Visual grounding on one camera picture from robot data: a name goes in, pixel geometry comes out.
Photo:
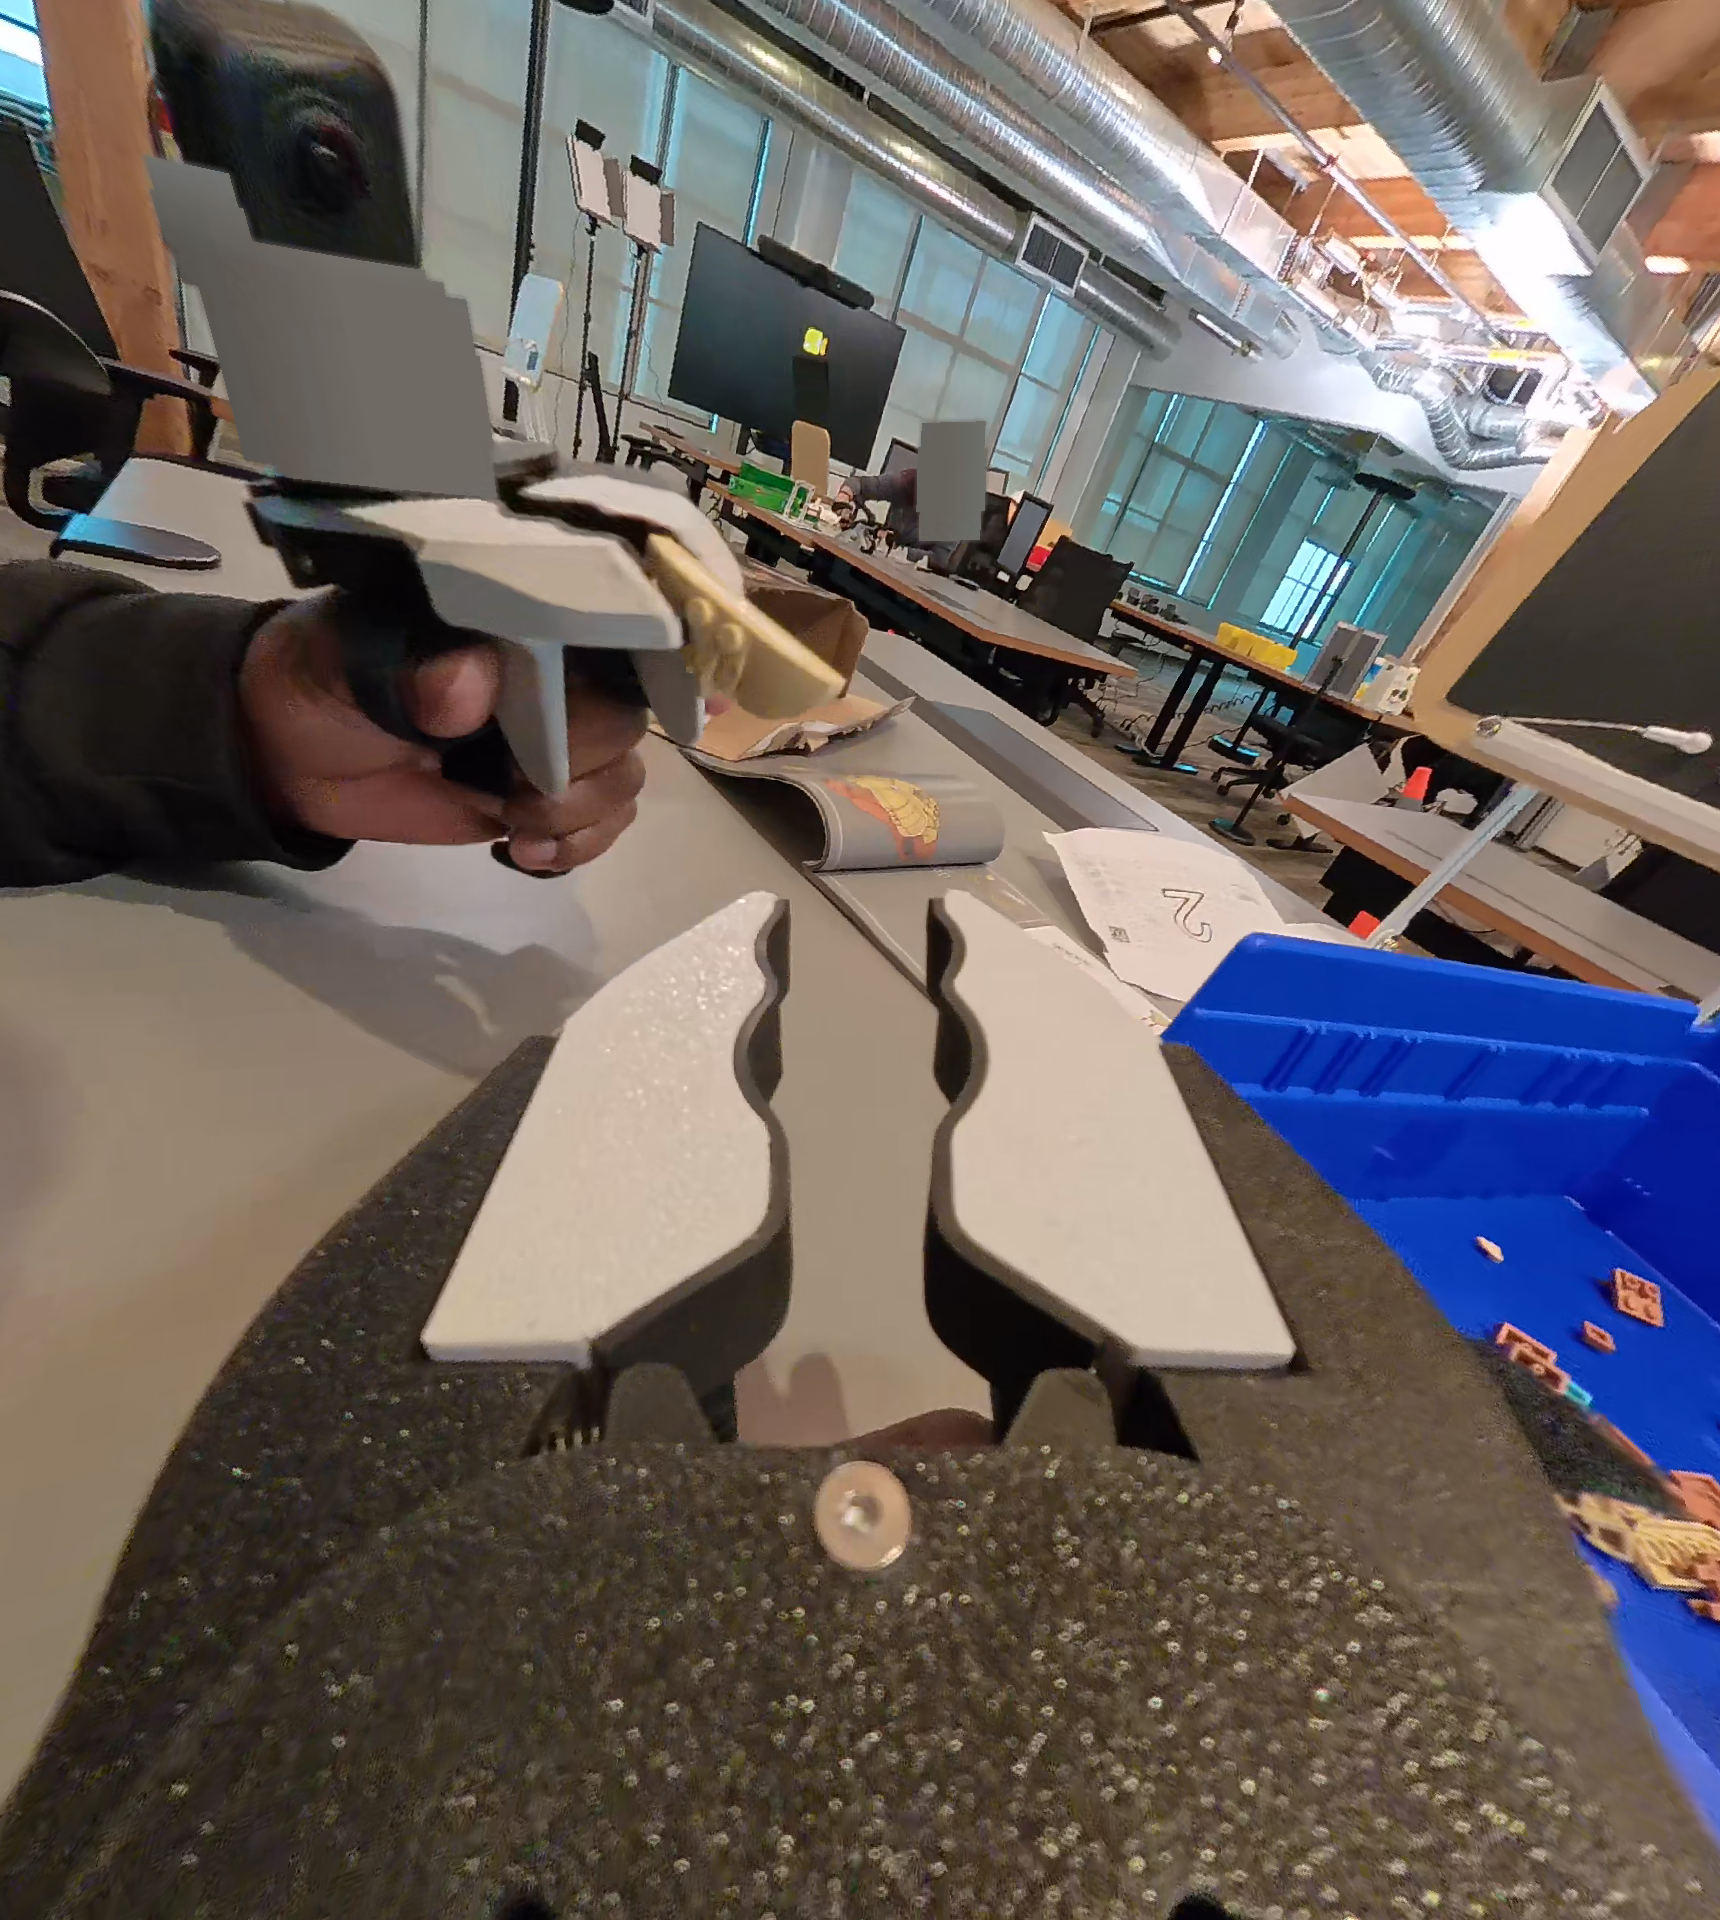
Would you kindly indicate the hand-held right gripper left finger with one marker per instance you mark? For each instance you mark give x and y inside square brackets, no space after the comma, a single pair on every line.
[621,1184]

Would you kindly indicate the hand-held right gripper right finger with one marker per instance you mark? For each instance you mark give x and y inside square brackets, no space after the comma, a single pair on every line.
[1114,1201]

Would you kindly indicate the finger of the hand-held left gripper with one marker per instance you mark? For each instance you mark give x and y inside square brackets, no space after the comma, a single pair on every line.
[531,579]
[651,510]

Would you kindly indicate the tan brick assembly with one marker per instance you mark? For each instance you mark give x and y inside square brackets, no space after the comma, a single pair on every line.
[754,661]

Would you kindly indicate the person's left forearm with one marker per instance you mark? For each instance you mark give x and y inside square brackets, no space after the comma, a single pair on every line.
[81,721]

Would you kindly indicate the long desk with wooden edge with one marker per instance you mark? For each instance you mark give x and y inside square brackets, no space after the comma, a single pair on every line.
[1251,675]
[980,615]

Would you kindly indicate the person's left hand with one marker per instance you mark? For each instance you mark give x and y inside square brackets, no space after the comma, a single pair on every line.
[334,750]

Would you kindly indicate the green box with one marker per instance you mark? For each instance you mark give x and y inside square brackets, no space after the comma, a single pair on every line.
[766,483]

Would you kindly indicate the open cardboard set box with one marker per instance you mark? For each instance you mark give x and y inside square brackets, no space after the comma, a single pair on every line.
[814,631]

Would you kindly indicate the white sign on stand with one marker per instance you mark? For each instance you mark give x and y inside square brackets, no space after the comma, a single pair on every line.
[534,338]

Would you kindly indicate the large black display screen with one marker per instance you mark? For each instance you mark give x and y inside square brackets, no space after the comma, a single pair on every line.
[771,330]

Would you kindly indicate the blue plastic storage bin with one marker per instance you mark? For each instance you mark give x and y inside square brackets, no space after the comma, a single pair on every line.
[1401,1111]

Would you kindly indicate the white printed paper sheet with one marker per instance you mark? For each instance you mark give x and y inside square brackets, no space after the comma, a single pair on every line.
[1161,900]

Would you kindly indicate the white panels on tripod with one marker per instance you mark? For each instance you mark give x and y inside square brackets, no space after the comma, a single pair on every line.
[621,195]

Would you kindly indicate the grey instruction booklet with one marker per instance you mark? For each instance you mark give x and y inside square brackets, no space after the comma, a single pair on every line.
[935,824]

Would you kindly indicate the clear acrylic board stand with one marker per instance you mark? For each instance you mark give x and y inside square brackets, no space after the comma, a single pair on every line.
[1445,870]

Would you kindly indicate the white card sheet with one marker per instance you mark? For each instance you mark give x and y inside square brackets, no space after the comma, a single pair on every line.
[1341,777]

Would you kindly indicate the group of small loose bricks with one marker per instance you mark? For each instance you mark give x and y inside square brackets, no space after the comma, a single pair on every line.
[1640,1299]

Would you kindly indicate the row of yellow bins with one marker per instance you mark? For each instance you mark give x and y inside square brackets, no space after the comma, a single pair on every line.
[1254,643]

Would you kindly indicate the silver monitor back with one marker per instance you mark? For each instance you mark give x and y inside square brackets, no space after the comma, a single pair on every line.
[1349,656]

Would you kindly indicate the black floor lamp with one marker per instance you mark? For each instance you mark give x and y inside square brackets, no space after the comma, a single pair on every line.
[1379,483]

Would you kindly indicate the wooden support post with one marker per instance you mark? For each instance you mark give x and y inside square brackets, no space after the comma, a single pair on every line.
[110,225]

